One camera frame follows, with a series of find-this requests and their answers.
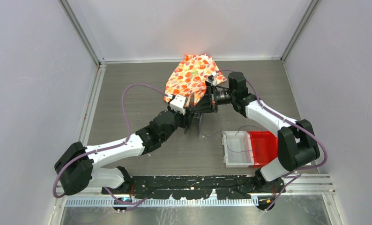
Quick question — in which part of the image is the slotted cable duct rail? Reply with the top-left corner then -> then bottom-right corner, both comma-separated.
64,196 -> 259,207

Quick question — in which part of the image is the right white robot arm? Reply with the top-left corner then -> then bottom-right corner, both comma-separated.
191,72 -> 320,193

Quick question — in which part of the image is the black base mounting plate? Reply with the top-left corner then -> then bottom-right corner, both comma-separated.
110,175 -> 284,200

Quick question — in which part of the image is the orange floral cloth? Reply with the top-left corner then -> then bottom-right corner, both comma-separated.
164,54 -> 227,105

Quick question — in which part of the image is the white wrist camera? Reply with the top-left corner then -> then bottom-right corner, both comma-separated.
205,75 -> 220,86
166,94 -> 187,115

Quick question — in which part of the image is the thin purple wire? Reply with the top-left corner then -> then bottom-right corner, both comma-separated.
200,125 -> 264,153

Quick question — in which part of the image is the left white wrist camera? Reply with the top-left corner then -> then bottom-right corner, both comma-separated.
166,94 -> 187,115

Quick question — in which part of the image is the red plastic bin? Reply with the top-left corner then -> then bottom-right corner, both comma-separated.
248,131 -> 278,167

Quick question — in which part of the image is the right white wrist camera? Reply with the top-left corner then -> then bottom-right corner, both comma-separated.
205,75 -> 220,86

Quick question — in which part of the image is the black cable spool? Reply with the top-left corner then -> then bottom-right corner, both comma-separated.
184,93 -> 203,137

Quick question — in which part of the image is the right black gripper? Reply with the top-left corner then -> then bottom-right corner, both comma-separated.
193,84 -> 236,113

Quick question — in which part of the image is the white plastic bin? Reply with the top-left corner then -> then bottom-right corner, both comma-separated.
222,131 -> 254,168

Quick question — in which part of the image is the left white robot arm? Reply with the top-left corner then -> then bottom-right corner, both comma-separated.
52,109 -> 194,198

